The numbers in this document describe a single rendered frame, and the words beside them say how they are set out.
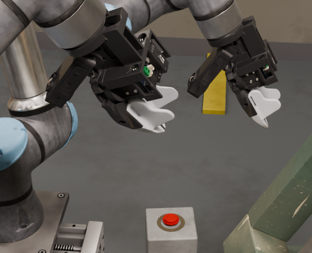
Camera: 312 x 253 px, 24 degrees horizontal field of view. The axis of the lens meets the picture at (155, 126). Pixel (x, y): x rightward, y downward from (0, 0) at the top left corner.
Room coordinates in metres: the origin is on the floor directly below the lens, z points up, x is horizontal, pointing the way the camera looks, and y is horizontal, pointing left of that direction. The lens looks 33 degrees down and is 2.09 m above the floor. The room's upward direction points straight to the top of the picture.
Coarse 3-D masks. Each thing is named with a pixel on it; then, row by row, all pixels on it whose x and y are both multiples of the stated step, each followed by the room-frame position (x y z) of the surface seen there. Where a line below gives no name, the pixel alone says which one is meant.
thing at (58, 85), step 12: (72, 60) 0.79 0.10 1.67; (84, 60) 0.78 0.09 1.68; (60, 72) 0.82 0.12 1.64; (72, 72) 0.79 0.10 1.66; (84, 72) 0.78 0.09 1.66; (48, 84) 0.82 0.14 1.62; (60, 84) 0.80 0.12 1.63; (72, 84) 0.79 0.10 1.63; (48, 96) 0.81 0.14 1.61; (60, 96) 0.81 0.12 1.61
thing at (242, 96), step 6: (234, 84) 1.12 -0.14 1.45; (234, 90) 1.10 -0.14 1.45; (240, 90) 1.11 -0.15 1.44; (246, 90) 1.12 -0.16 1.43; (240, 96) 1.10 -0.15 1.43; (246, 96) 1.11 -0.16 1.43; (240, 102) 1.10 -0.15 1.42; (246, 102) 1.10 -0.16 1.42; (246, 108) 1.10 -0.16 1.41; (252, 108) 1.11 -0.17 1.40; (252, 114) 1.11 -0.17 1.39
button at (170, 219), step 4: (164, 216) 1.37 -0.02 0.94; (168, 216) 1.36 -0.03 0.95; (172, 216) 1.36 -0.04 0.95; (176, 216) 1.36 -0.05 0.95; (164, 220) 1.35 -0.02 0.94; (168, 220) 1.35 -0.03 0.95; (172, 220) 1.35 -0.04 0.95; (176, 220) 1.35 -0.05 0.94; (168, 224) 1.34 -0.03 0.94; (172, 224) 1.34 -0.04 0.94
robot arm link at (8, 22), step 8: (0, 0) 0.71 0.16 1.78; (8, 0) 0.71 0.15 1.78; (0, 8) 0.70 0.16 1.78; (8, 8) 0.71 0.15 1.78; (16, 8) 0.71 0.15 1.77; (0, 16) 0.70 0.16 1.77; (8, 16) 0.71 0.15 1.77; (16, 16) 0.71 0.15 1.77; (24, 16) 0.72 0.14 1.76; (0, 24) 0.70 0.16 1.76; (8, 24) 0.70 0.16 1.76; (16, 24) 0.71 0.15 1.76; (24, 24) 0.72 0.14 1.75; (0, 32) 0.70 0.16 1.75; (8, 32) 0.70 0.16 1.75; (16, 32) 0.71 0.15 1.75; (0, 40) 0.70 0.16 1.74; (8, 40) 0.71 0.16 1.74; (0, 48) 0.70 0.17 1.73
